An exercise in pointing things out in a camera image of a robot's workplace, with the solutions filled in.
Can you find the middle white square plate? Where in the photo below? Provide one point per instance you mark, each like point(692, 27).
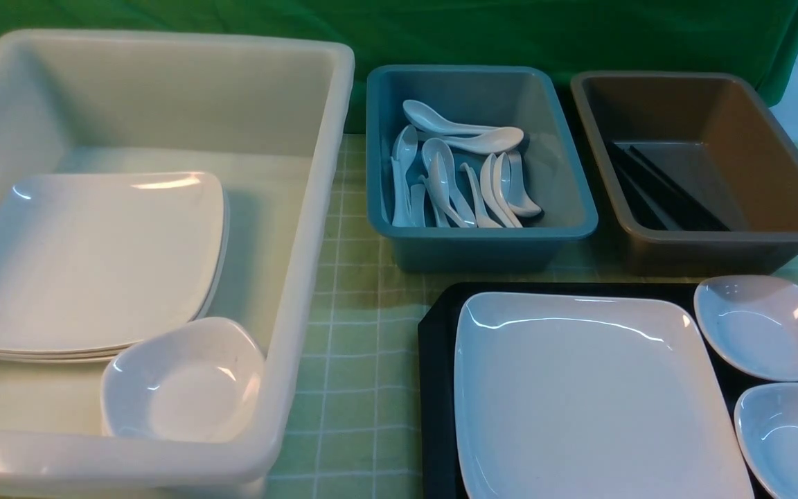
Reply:
point(215, 277)

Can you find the white spoon centre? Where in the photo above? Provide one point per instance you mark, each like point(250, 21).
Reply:
point(440, 163)

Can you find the teal plastic bin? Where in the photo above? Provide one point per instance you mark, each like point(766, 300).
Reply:
point(554, 179)

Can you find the white spoon top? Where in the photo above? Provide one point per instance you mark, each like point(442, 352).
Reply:
point(425, 118)

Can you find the bottom white square plate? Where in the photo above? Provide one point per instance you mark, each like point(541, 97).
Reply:
point(219, 277)

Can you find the green backdrop cloth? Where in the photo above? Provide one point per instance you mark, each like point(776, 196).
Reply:
point(754, 40)

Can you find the black chopsticks in bin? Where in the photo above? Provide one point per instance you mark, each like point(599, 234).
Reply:
point(657, 201)

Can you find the white bowl in tub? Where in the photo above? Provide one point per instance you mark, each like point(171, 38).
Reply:
point(198, 383)

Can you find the large white plastic tub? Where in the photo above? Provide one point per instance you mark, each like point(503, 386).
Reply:
point(263, 114)

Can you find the white spoon left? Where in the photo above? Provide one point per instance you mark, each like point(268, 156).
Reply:
point(404, 152)

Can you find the brown plastic bin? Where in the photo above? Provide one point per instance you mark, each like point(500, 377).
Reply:
point(714, 136)

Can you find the large white rice plate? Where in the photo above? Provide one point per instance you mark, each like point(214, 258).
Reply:
point(589, 397)

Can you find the white spoon right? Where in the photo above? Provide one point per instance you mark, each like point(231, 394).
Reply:
point(518, 199)

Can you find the white spoon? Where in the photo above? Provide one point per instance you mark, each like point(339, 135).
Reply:
point(440, 163)
point(493, 142)
point(425, 118)
point(404, 152)
point(518, 199)

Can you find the white side bowl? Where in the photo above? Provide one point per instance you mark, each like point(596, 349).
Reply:
point(766, 423)
point(751, 322)

